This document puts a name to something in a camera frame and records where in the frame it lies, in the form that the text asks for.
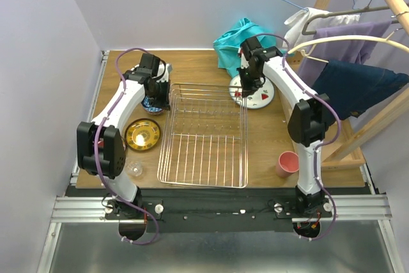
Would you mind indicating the clear glass cup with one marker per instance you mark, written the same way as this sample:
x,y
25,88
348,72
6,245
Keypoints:
x,y
133,168

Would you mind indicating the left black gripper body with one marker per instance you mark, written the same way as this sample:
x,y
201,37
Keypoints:
x,y
160,101

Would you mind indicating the teal cloth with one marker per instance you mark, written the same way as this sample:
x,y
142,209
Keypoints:
x,y
227,45

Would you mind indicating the purple garment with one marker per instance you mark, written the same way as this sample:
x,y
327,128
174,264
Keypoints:
x,y
352,51

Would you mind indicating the white garment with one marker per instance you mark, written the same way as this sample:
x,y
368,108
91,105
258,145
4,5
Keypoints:
x,y
309,16

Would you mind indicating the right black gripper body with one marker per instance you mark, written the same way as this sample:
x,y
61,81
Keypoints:
x,y
248,79

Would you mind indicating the wooden clothes rack frame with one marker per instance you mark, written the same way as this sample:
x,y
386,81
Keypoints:
x,y
350,145

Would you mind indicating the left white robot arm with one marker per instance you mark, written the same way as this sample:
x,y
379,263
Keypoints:
x,y
100,146

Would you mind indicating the navy garment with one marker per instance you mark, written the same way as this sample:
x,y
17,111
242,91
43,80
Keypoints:
x,y
354,88

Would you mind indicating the pink plastic cup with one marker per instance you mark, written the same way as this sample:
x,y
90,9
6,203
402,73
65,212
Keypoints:
x,y
287,164

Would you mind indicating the white watermelon plate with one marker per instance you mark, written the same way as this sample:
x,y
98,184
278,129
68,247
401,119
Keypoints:
x,y
260,99

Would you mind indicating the cream plastic hanger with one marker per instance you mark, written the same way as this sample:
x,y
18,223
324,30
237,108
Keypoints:
x,y
349,38

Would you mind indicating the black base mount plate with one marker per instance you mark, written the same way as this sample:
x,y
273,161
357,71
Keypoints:
x,y
174,210

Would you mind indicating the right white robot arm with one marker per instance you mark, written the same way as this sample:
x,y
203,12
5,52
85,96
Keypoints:
x,y
309,121

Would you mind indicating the grey metal hanger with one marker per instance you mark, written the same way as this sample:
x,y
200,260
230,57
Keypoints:
x,y
366,9

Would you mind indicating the blue patterned bowl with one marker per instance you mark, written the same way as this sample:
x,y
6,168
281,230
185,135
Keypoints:
x,y
150,109

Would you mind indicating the gold black plate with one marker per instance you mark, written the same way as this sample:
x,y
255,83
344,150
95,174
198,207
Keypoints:
x,y
142,135

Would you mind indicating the wire dish rack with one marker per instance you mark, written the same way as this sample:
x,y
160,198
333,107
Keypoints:
x,y
205,138

